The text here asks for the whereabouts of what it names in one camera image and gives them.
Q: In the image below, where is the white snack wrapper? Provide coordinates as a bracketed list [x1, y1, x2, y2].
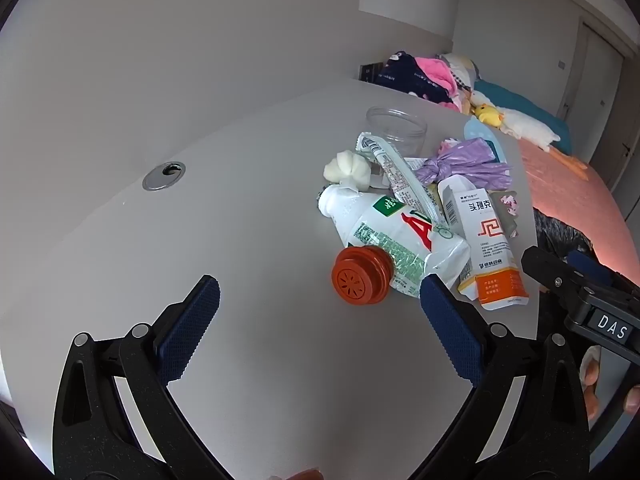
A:
[356, 132, 442, 222]

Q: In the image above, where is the pink fleece garment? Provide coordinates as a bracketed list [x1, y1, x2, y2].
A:
[412, 56, 453, 86]

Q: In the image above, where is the clear plastic jar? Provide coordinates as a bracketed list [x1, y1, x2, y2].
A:
[366, 106, 428, 158]

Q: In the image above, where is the pink blue toy cube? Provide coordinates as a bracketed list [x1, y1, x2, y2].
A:
[492, 190, 522, 238]

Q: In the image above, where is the checkered patchwork pillow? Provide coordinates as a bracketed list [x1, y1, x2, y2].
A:
[440, 52, 483, 83]

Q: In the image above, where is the navy printed blanket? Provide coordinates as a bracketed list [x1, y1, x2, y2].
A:
[375, 51, 451, 103]

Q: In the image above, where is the crushed white bottle red cap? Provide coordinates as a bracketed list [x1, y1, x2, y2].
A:
[316, 184, 473, 306]

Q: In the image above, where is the white room door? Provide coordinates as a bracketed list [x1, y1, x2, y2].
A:
[555, 17, 626, 171]

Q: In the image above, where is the pink white printed blanket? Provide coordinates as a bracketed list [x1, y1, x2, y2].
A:
[432, 67, 473, 113]

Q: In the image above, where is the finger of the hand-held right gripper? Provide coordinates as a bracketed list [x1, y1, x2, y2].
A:
[566, 249, 640, 292]
[521, 246, 591, 311]

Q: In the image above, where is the white cardboard medicine box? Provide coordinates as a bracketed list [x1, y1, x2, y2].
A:
[437, 176, 530, 311]

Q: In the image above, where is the teal pillow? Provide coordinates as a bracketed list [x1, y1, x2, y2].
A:
[472, 79, 573, 156]

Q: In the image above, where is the light blue plastic package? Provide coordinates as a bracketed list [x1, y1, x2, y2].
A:
[462, 116, 506, 163]

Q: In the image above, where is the person's right hand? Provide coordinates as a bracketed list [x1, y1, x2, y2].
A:
[580, 346, 640, 421]

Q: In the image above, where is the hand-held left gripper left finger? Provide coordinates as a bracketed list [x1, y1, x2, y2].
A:
[52, 275, 236, 480]

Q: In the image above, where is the white goose plush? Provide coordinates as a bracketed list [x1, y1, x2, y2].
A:
[472, 91, 588, 171]

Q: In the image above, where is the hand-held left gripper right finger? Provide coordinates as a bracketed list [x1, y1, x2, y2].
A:
[407, 275, 593, 480]

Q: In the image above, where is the purple plastic bag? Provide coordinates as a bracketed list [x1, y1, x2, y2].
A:
[415, 139, 513, 191]

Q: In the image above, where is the yellow duck plush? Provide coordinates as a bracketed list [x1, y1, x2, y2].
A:
[472, 102, 505, 126]

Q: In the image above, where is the white crumpled tissue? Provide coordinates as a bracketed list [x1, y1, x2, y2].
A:
[322, 151, 373, 193]

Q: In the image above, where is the grey desk cable grommet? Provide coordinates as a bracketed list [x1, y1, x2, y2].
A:
[142, 161, 187, 192]

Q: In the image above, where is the bed with pink sheet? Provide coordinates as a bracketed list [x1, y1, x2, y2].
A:
[517, 137, 636, 281]

